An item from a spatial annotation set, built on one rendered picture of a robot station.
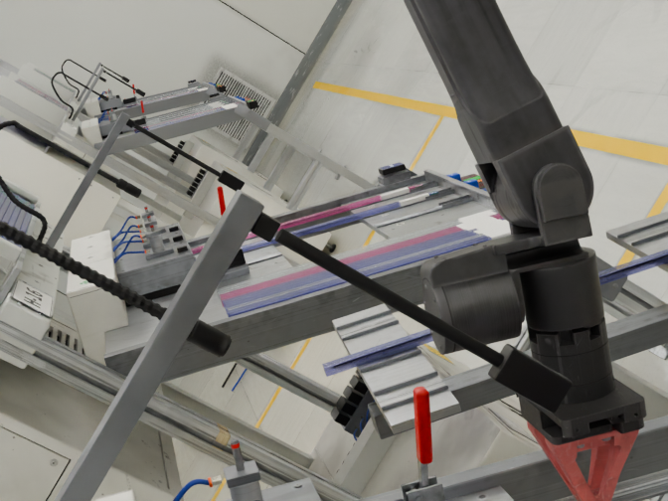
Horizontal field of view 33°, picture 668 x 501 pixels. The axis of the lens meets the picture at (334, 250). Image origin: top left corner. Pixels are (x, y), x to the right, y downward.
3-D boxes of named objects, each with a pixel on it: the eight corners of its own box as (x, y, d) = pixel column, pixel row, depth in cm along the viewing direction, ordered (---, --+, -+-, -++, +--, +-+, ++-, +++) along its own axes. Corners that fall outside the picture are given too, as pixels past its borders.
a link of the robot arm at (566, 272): (605, 242, 80) (576, 228, 86) (513, 263, 79) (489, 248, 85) (618, 334, 82) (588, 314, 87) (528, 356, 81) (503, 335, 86)
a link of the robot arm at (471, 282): (581, 157, 78) (542, 162, 87) (420, 192, 77) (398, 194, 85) (613, 325, 79) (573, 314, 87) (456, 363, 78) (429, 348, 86)
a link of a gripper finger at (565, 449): (569, 538, 84) (550, 420, 82) (533, 500, 91) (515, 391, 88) (653, 514, 85) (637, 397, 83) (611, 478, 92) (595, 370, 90)
